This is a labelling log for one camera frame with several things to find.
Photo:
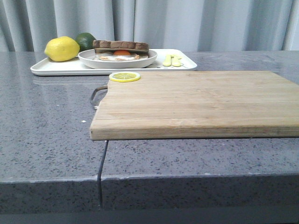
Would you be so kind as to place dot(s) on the bread slice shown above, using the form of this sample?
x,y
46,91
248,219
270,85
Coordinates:
x,y
102,45
143,56

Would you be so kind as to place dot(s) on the fried egg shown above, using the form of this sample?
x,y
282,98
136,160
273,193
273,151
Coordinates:
x,y
118,52

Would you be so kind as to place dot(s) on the white round plate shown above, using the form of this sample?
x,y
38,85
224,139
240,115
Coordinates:
x,y
87,58

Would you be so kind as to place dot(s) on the white rectangular tray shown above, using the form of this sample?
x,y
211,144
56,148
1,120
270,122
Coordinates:
x,y
75,67

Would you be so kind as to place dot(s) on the yellow lemon slice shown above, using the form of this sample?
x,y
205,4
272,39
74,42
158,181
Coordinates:
x,y
124,77

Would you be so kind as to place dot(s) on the left pale yellow piece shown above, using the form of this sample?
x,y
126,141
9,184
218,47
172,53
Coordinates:
x,y
167,60

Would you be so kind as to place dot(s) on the pale yellow piece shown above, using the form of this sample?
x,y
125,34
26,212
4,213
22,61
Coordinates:
x,y
167,60
175,60

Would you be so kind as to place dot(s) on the right pale yellow piece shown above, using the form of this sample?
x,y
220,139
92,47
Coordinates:
x,y
175,60

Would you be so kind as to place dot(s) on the wooden cutting board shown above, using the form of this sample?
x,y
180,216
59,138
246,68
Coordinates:
x,y
198,104

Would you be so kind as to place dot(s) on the green lime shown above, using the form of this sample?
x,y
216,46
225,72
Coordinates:
x,y
85,41

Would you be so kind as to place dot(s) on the grey curtain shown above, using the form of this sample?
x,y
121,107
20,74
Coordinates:
x,y
188,25

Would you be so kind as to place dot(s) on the metal cutting board handle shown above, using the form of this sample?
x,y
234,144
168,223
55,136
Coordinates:
x,y
91,99

